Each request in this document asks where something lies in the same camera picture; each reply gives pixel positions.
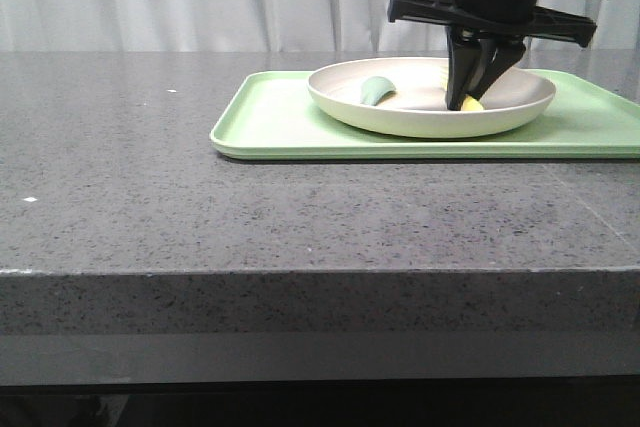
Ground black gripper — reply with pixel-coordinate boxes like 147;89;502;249
387;0;596;111

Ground yellow plastic fork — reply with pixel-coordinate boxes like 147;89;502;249
440;67;484;112

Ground white round plate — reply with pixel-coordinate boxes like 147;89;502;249
308;57;556;139

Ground teal green spoon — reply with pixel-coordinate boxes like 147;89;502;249
359;76;396;106

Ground light green tray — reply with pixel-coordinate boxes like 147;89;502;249
210;69;639;161

